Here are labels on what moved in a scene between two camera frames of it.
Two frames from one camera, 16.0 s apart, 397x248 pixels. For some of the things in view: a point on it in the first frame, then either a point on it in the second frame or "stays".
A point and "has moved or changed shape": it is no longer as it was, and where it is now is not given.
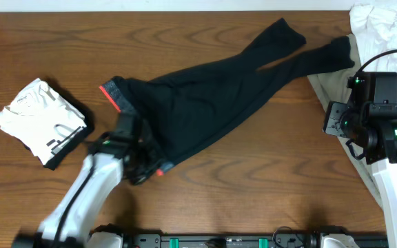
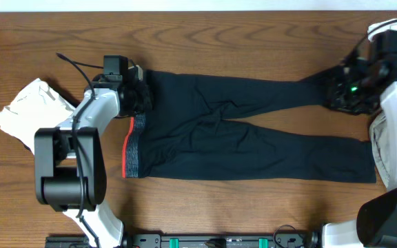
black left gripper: x=147 y=160 -> x=143 y=95
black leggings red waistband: x=174 y=109 has moved or changed shape
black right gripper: x=332 y=121 -> x=333 y=100
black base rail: x=283 y=240 stays
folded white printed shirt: x=42 y=117 stays
